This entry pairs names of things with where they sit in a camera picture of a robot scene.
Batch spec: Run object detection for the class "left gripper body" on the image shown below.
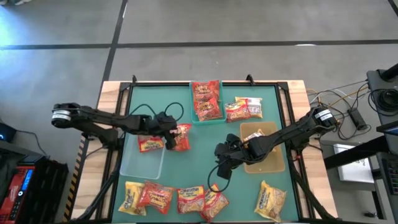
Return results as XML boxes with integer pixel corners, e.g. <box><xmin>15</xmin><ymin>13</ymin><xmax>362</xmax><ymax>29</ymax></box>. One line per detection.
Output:
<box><xmin>150</xmin><ymin>110</ymin><xmax>180</xmax><ymax>139</ymax></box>

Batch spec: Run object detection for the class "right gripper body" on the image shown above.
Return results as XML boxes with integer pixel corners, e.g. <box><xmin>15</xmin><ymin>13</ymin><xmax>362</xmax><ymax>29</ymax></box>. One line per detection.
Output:
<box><xmin>213</xmin><ymin>133</ymin><xmax>254</xmax><ymax>166</ymax></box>

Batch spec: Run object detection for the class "red spicy chicken noodle pack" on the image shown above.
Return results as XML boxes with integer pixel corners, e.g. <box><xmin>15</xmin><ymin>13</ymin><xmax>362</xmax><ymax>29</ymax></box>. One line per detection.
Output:
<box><xmin>172</xmin><ymin>123</ymin><xmax>193</xmax><ymax>152</ymax></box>
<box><xmin>192</xmin><ymin>80</ymin><xmax>221</xmax><ymax>102</ymax></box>
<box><xmin>193</xmin><ymin>97</ymin><xmax>224</xmax><ymax>122</ymax></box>
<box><xmin>137</xmin><ymin>180</ymin><xmax>175</xmax><ymax>215</ymax></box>

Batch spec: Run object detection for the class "red and yellow ramen pack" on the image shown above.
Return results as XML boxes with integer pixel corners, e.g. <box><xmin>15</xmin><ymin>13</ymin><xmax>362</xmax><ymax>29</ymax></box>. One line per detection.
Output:
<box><xmin>224</xmin><ymin>99</ymin><xmax>252</xmax><ymax>123</ymax></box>

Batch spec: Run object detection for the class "red beef flavor ramen pack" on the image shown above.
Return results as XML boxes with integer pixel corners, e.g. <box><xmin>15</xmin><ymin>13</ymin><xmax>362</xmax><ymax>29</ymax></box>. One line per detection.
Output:
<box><xmin>176</xmin><ymin>185</ymin><xmax>206</xmax><ymax>215</ymax></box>

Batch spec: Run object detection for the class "green table mat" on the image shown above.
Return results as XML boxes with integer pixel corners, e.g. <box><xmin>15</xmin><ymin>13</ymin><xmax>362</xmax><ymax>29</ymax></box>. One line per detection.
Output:
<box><xmin>111</xmin><ymin>84</ymin><xmax>300</xmax><ymax>223</ymax></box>

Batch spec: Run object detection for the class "tan orange plastic bin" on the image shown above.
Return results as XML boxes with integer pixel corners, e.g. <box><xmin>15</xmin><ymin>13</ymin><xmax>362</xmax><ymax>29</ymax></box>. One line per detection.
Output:
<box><xmin>239</xmin><ymin>121</ymin><xmax>286</xmax><ymax>174</ymax></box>

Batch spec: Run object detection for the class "teal plastic bin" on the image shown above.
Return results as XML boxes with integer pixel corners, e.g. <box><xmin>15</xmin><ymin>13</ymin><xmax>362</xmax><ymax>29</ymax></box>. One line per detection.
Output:
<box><xmin>188</xmin><ymin>80</ymin><xmax>228</xmax><ymax>126</ymax></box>

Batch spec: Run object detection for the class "clear plastic bin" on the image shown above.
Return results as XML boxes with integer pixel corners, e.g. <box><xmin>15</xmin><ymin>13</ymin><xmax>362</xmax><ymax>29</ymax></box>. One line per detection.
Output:
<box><xmin>119</xmin><ymin>133</ymin><xmax>166</xmax><ymax>180</ymax></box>

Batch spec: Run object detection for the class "yellow and white ramen pack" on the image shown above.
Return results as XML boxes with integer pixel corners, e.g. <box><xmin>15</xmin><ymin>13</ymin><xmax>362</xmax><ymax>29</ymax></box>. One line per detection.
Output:
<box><xmin>234</xmin><ymin>96</ymin><xmax>264</xmax><ymax>119</ymax></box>

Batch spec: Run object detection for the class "yellow black hazard tape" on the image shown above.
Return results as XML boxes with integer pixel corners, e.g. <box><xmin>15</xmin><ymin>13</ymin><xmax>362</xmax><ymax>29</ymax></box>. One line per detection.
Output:
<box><xmin>63</xmin><ymin>136</ymin><xmax>87</xmax><ymax>222</ymax></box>

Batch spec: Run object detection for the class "white paper box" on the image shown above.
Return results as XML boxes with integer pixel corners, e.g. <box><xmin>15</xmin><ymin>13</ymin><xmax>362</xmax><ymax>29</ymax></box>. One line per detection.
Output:
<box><xmin>333</xmin><ymin>142</ymin><xmax>376</xmax><ymax>184</ymax></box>

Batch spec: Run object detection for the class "black diagonal bar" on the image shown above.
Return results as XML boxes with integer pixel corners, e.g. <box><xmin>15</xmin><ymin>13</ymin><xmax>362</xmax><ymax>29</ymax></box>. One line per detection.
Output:
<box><xmin>323</xmin><ymin>134</ymin><xmax>398</xmax><ymax>170</ymax></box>

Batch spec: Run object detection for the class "black power adapter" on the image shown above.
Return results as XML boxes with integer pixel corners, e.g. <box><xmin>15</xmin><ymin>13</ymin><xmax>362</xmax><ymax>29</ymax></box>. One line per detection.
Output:
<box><xmin>346</xmin><ymin>107</ymin><xmax>368</xmax><ymax>131</ymax></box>

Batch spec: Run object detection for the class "black plastic crate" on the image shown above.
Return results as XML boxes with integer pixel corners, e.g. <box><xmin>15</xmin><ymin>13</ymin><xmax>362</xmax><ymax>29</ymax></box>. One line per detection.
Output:
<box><xmin>23</xmin><ymin>156</ymin><xmax>70</xmax><ymax>224</ymax></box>

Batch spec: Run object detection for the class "blue screen laptop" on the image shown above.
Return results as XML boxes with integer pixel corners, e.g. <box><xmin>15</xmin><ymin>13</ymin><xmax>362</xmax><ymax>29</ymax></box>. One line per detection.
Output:
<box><xmin>375</xmin><ymin>121</ymin><xmax>398</xmax><ymax>137</ymax></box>

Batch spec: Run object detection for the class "black equipment stand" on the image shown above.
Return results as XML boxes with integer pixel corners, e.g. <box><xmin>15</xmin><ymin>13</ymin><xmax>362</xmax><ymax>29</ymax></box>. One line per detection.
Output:
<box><xmin>366</xmin><ymin>63</ymin><xmax>398</xmax><ymax>125</ymax></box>

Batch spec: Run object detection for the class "black device with blue light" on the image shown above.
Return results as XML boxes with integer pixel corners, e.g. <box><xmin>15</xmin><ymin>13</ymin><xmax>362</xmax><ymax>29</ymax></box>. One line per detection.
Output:
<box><xmin>0</xmin><ymin>122</ymin><xmax>17</xmax><ymax>143</ymax></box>

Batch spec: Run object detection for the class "black keyboard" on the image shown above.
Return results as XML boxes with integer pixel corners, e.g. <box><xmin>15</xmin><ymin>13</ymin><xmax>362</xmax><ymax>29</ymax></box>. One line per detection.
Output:
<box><xmin>381</xmin><ymin>155</ymin><xmax>398</xmax><ymax>187</ymax></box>

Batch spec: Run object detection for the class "red electronic instrument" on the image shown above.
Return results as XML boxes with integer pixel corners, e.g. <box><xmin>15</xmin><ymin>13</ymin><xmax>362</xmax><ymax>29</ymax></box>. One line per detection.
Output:
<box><xmin>0</xmin><ymin>164</ymin><xmax>35</xmax><ymax>224</ymax></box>

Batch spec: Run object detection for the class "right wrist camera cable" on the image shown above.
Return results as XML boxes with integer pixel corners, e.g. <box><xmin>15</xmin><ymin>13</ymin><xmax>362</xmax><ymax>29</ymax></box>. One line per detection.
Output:
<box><xmin>206</xmin><ymin>164</ymin><xmax>231</xmax><ymax>194</ymax></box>

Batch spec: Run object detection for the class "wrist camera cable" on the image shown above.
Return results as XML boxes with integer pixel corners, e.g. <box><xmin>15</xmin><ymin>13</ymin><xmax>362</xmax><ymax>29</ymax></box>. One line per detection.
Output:
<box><xmin>127</xmin><ymin>101</ymin><xmax>185</xmax><ymax>125</ymax></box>
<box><xmin>206</xmin><ymin>164</ymin><xmax>231</xmax><ymax>194</ymax></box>

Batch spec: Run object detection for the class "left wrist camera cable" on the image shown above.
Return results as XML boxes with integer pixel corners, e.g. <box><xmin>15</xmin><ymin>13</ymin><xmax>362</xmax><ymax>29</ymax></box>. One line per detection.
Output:
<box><xmin>127</xmin><ymin>101</ymin><xmax>185</xmax><ymax>125</ymax></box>

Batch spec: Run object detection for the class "black table frame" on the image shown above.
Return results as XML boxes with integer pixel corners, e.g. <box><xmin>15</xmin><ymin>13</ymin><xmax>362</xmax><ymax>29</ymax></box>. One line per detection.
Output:
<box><xmin>68</xmin><ymin>73</ymin><xmax>341</xmax><ymax>224</ymax></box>

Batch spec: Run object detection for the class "yellow floor cable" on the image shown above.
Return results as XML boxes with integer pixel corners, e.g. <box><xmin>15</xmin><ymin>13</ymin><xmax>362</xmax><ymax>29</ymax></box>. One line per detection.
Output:
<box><xmin>328</xmin><ymin>85</ymin><xmax>370</xmax><ymax>108</ymax></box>

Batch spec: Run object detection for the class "coiled black cable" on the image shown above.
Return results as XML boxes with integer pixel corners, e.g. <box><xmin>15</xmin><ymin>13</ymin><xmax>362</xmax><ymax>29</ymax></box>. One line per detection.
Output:
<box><xmin>368</xmin><ymin>88</ymin><xmax>398</xmax><ymax>118</ymax></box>

